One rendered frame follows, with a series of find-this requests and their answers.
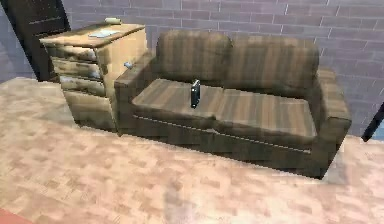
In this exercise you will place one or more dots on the small grey object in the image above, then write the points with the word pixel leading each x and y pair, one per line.
pixel 128 65

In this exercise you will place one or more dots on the pale flat book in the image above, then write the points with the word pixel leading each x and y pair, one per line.
pixel 103 33

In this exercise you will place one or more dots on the dark brown room door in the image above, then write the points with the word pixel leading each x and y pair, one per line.
pixel 36 36

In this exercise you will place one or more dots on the light wooden chest of drawers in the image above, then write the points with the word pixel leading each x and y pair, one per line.
pixel 110 56

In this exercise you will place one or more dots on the brown striped sofa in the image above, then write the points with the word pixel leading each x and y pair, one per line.
pixel 253 113

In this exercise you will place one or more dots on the black remote control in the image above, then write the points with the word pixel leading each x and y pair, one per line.
pixel 195 94

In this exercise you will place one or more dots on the black slanted bar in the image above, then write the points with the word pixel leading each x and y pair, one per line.
pixel 374 124

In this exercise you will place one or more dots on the cream cylindrical object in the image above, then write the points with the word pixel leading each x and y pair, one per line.
pixel 112 20

